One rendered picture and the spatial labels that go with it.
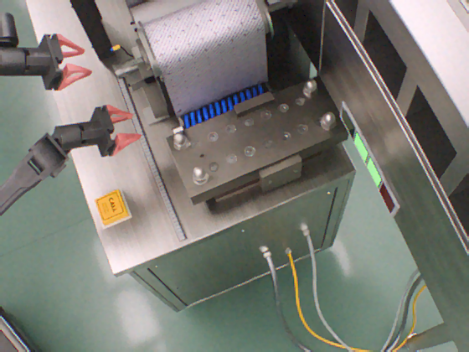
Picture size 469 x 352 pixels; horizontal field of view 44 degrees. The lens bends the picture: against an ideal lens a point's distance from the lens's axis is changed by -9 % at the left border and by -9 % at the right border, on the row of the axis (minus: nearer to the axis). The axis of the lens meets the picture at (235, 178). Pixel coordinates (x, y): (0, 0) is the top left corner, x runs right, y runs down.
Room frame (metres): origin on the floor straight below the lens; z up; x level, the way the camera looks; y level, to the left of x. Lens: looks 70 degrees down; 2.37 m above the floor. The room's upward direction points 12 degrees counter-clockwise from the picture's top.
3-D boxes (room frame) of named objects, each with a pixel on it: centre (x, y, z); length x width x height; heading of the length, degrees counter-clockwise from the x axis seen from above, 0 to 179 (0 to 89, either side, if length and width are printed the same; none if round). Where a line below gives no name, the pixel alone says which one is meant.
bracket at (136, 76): (0.76, 0.17, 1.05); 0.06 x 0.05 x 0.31; 102
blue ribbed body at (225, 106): (0.67, -0.01, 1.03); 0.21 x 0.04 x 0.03; 102
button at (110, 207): (0.53, 0.32, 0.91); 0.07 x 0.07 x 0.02; 12
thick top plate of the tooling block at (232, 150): (0.59, -0.07, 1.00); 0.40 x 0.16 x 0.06; 102
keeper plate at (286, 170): (0.50, -0.11, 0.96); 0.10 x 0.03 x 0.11; 102
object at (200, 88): (0.70, -0.01, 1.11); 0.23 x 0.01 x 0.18; 102
